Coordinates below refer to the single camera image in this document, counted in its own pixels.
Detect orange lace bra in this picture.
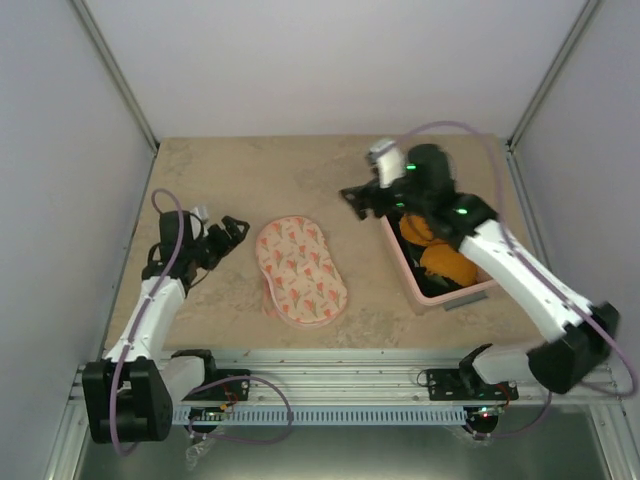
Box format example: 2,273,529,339
399,214,478,288

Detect floral mesh laundry bag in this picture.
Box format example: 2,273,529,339
256,215,348,329

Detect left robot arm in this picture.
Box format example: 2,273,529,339
82,211,250,447

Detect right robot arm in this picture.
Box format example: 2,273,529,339
340,141,620,399

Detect black clothes in basket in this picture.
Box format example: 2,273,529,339
399,237,462,298

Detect pink plastic basket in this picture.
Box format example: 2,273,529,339
380,217,498,315

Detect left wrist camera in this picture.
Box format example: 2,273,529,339
189,205,209,240

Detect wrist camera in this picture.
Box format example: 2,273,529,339
367,138,406,188
189,205,209,240

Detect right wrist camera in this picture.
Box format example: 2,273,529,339
367,138,406,188

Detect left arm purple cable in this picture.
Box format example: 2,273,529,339
108,188,295,457

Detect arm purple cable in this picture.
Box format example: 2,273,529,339
397,120,636,444
108,188,295,457

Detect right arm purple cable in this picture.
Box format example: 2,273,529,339
397,120,636,444

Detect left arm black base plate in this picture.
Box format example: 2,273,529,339
195,369,251,402

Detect small controller board with wires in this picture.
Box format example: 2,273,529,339
188,403,235,426

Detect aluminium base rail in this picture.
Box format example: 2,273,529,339
69,347,621,409

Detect grey slotted cable duct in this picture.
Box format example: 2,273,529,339
172,406,467,426

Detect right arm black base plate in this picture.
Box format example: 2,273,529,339
421,368,519,402

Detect aluminium frame post right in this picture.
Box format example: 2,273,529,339
504,0,606,151

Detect aluminium frame post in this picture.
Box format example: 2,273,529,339
504,0,606,151
69,0,161,154

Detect aluminium frame post left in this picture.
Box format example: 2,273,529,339
69,0,161,154

